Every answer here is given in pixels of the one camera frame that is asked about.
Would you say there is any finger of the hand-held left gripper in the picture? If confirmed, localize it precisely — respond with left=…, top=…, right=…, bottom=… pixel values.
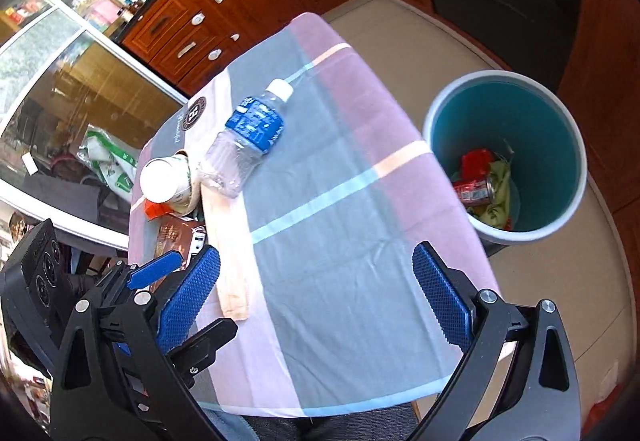
left=168, top=318, right=239, bottom=389
left=99, top=253, right=184, bottom=304

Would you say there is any yellow green wrapper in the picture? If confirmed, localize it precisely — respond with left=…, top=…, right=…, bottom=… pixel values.
left=472, top=161, right=513, bottom=227

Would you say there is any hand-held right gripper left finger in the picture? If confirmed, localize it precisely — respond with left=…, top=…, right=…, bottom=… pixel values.
left=50, top=246, right=226, bottom=441

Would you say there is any teal trash bin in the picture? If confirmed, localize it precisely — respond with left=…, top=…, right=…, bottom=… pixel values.
left=422, top=70, right=587, bottom=246

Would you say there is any brown snack box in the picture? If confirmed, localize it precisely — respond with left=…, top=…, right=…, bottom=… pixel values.
left=152, top=213, right=208, bottom=272

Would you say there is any glass sliding door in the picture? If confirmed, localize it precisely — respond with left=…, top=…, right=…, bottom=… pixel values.
left=0, top=0, right=191, bottom=247

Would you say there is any blue denim cloth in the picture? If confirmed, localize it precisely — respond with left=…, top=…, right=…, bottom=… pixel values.
left=202, top=408, right=261, bottom=441

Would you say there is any red wrapper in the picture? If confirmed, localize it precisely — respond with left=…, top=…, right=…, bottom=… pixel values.
left=460, top=148, right=493, bottom=179

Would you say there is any clear plastic water bottle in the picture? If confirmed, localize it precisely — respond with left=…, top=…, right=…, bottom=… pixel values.
left=200, top=78, right=294, bottom=199

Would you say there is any green white plastic bag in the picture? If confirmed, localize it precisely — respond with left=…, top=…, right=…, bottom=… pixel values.
left=77, top=126, right=138, bottom=199

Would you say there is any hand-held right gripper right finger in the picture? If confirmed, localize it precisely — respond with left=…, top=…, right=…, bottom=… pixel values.
left=405, top=242, right=581, bottom=441

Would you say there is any brown wooden side panel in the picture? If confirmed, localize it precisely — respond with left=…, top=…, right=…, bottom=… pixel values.
left=555, top=0, right=640, bottom=216

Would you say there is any white paper cup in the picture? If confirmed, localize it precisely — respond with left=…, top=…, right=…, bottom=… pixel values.
left=139, top=148, right=203, bottom=216

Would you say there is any red drink can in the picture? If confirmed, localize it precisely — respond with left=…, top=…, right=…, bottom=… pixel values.
left=452, top=175, right=498, bottom=206

